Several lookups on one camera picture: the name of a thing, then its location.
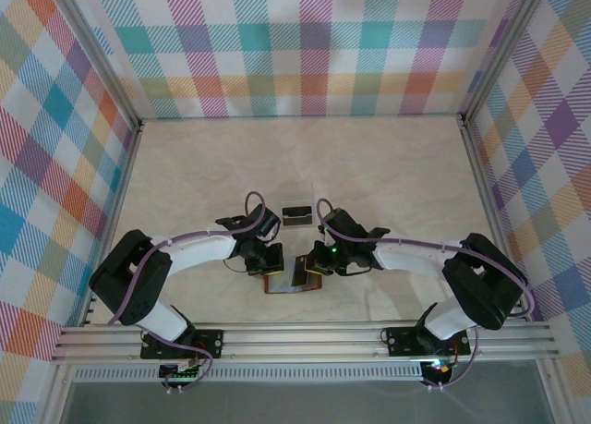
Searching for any brown leather card holder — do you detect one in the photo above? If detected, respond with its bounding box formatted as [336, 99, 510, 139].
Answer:
[261, 270, 324, 297]

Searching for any aluminium frame post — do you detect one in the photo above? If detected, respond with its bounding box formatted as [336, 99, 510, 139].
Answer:
[459, 0, 550, 129]
[48, 0, 145, 132]

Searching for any aluminium table side rail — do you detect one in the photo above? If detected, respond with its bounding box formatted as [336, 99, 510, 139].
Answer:
[78, 118, 145, 328]
[458, 113, 532, 321]

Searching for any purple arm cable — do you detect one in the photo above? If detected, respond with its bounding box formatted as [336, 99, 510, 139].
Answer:
[108, 190, 278, 394]
[315, 198, 537, 393]

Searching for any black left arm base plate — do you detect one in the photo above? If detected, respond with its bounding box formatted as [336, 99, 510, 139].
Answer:
[139, 329, 226, 361]

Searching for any aluminium mounting rail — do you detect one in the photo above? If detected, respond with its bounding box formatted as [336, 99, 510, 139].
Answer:
[49, 319, 559, 366]

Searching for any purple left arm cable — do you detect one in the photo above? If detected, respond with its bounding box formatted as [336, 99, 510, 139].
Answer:
[108, 190, 278, 394]

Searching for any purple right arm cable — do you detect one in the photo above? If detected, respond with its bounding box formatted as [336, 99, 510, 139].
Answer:
[315, 198, 537, 393]

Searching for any clear acrylic card stand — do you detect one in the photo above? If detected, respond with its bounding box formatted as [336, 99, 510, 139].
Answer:
[277, 180, 317, 232]

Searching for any slotted grey cable duct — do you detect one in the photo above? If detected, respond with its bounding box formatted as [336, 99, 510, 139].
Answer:
[72, 365, 426, 384]

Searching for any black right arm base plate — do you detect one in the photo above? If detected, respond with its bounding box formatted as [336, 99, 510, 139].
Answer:
[384, 325, 472, 358]

